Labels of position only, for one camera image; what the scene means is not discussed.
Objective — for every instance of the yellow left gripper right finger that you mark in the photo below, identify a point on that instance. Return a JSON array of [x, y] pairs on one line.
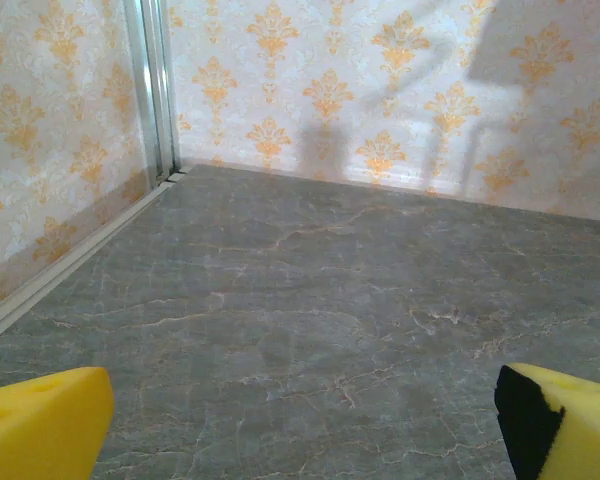
[[580, 430]]

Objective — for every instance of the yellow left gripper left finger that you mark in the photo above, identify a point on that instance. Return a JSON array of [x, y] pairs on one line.
[[40, 425]]

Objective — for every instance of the aluminium table side rail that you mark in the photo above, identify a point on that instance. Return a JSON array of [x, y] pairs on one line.
[[80, 255]]

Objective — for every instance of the aluminium frame post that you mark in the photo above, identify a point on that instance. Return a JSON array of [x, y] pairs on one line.
[[152, 75]]

